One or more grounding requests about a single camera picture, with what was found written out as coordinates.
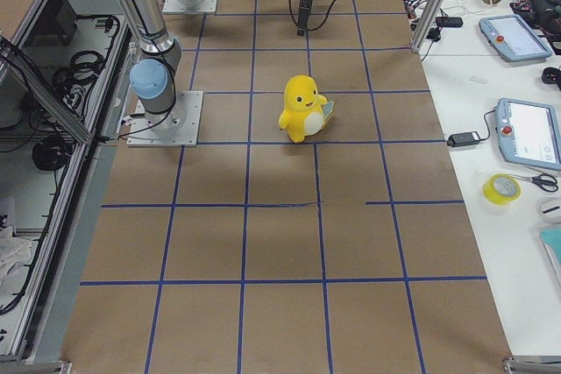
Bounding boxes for yellow plush dinosaur toy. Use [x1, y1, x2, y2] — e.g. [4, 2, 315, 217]
[278, 75, 334, 144]

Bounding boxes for upper teach pendant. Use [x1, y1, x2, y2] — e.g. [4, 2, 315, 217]
[479, 15, 553, 62]

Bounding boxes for teach pendant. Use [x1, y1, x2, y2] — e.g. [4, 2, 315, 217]
[479, 15, 553, 62]
[494, 98, 560, 171]

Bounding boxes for black power adapter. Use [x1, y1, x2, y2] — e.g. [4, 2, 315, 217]
[446, 131, 482, 148]

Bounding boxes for lower teach pendant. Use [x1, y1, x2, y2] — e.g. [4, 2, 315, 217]
[494, 98, 560, 171]

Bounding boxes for yellow tape roll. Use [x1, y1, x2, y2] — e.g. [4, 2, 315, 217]
[482, 173, 521, 206]

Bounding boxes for black handled scissors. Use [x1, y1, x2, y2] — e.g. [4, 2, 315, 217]
[510, 173, 559, 193]

